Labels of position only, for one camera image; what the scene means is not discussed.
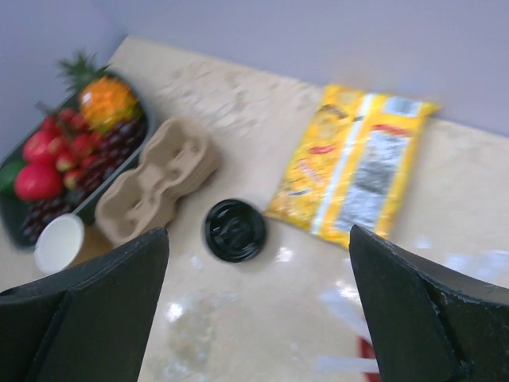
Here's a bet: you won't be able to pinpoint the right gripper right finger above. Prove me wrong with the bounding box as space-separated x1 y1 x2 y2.
349 225 508 381

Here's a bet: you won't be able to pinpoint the cardboard cup carrier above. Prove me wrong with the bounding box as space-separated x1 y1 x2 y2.
95 118 220 247

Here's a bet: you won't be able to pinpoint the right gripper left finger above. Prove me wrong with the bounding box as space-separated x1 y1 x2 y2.
1 228 169 381

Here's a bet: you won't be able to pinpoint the green toy lime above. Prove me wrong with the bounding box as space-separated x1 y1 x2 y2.
0 160 25 195

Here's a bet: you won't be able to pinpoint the red plastic cup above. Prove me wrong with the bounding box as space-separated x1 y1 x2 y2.
357 337 381 382

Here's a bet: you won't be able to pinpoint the black coffee lid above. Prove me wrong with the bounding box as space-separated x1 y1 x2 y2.
203 199 267 263

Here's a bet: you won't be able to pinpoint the toy pineapple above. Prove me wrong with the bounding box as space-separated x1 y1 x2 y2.
57 50 142 133

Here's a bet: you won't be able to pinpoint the dark green fruit tray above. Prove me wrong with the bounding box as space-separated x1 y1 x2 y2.
0 69 154 251

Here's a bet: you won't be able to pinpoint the red toy apple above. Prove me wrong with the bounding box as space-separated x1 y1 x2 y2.
14 163 64 201

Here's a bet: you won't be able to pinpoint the red toy strawberries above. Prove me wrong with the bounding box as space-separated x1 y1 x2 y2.
36 103 103 190

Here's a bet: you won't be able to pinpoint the paper coffee cup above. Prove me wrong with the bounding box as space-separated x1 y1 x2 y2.
33 213 95 275

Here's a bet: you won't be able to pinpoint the white wrapped straw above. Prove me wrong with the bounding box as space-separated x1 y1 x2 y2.
319 290 371 342
316 356 379 374

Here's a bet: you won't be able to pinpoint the dark purple grape bunch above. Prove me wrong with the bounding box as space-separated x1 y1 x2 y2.
20 117 149 244

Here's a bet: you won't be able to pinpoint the yellow snack bag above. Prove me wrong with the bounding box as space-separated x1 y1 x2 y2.
266 84 439 248

